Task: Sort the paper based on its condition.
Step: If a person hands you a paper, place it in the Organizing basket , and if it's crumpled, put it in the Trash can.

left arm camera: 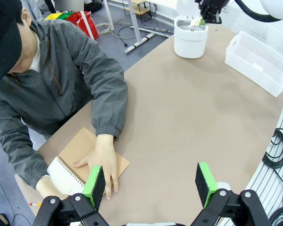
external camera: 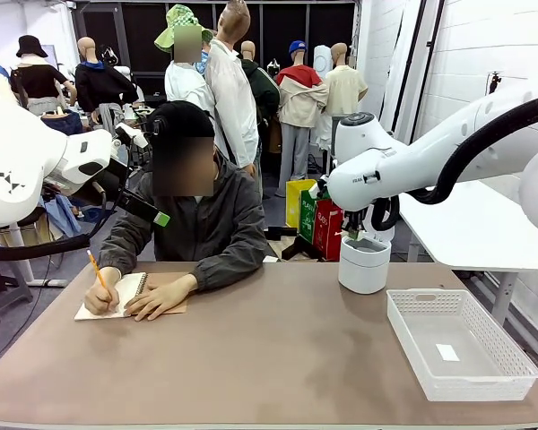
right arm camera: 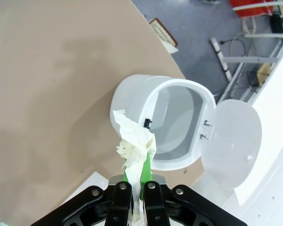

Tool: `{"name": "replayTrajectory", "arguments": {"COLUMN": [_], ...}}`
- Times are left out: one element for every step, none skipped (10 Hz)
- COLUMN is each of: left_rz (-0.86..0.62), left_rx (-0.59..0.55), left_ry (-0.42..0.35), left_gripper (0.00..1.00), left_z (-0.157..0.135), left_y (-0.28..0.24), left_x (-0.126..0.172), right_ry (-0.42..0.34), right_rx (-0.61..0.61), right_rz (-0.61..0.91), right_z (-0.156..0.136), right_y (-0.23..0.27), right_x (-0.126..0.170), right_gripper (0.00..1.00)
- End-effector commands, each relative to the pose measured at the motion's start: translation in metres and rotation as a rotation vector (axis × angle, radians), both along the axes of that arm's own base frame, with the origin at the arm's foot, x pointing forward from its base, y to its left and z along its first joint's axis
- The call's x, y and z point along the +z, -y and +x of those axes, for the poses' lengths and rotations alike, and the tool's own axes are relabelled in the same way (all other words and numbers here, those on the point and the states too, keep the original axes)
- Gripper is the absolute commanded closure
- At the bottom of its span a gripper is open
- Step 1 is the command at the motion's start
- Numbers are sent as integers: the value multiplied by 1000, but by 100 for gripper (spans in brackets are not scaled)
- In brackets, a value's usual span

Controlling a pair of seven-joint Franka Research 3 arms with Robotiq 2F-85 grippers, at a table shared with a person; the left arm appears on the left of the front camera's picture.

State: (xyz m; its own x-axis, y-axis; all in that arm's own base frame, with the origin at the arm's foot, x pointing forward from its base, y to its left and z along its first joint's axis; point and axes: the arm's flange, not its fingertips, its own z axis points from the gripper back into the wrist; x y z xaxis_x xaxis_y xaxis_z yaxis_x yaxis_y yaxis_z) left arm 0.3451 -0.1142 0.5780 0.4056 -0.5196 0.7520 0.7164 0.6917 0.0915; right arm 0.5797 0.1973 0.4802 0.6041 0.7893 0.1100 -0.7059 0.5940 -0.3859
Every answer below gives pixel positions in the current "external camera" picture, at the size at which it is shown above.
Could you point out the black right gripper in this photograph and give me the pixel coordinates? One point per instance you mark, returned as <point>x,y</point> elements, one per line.
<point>354,220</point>

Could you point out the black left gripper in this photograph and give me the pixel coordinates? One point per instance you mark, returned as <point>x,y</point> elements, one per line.
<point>114,183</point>

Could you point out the yellow pencil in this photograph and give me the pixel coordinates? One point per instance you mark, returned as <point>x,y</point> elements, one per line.
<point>95,266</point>

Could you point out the spiral notebook kraft cover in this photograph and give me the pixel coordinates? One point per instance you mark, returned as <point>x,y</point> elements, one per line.
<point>132,286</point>

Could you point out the person's right forearm grey sleeve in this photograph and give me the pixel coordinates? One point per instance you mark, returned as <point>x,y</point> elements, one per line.
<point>116,242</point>

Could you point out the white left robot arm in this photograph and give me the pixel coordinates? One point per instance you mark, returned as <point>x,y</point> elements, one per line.
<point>18,174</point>

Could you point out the person's left forearm grey sleeve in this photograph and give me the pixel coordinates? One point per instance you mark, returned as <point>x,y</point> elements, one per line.
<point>233,269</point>

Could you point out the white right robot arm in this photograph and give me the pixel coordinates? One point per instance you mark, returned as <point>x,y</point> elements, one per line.
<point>430,157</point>

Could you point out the person's left hand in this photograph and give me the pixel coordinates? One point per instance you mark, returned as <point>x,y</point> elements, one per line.
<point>166,295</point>

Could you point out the person's right hand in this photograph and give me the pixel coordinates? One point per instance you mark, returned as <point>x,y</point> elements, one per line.
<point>103,293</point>

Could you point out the white lidded trash bin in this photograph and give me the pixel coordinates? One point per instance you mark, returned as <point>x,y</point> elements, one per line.
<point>363,269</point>

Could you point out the green recycling bin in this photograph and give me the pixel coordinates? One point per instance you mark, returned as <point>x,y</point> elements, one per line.
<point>309,215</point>

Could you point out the wooden and black stand pile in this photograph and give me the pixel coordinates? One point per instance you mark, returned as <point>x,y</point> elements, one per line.
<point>291,246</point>

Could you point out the yellow recycling bin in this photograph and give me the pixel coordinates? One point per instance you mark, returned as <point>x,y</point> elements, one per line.
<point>293,201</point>

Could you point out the blue clothes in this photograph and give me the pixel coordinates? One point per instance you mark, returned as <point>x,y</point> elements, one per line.
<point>65,215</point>

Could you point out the person in grey jacket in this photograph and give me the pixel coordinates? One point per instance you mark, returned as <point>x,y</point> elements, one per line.
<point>224,215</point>

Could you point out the black cap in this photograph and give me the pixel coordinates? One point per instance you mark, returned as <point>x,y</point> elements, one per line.
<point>179,118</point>

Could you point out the large white side table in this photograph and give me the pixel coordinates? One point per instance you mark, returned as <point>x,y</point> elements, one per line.
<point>475,224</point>

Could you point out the mannequin in black jacket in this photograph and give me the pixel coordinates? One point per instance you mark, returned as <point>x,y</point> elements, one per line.
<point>103,85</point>

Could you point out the white desk with grey legs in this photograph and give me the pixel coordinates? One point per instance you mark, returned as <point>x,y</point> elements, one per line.
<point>24,269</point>

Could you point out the tall mannequin in white shirt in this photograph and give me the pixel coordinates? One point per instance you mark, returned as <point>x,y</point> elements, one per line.
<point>233,98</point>

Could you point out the mannequin with blue cap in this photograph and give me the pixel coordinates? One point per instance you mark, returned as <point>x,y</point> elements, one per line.
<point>298,103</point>

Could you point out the mannequin in cream shirt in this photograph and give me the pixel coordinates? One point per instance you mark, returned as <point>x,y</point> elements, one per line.
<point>343,89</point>

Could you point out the white label in basket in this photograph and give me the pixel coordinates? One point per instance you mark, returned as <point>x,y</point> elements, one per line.
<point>447,353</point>

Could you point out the mannequin with black hat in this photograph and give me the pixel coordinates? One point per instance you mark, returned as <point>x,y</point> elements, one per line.
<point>36,80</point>

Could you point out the mannequin in dark green jacket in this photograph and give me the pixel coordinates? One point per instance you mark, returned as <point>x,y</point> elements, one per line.
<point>264,89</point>

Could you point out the white perforated plastic basket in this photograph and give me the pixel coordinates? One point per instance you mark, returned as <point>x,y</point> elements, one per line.
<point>471,372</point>

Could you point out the black tripod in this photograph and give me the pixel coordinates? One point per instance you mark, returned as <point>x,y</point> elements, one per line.
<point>495,83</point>

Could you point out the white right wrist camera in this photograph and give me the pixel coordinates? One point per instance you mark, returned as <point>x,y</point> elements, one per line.
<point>318,188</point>

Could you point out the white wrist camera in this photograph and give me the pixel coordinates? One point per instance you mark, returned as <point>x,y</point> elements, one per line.
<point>132,134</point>
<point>318,188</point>

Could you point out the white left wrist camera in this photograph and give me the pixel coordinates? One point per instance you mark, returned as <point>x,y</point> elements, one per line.
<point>132,134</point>

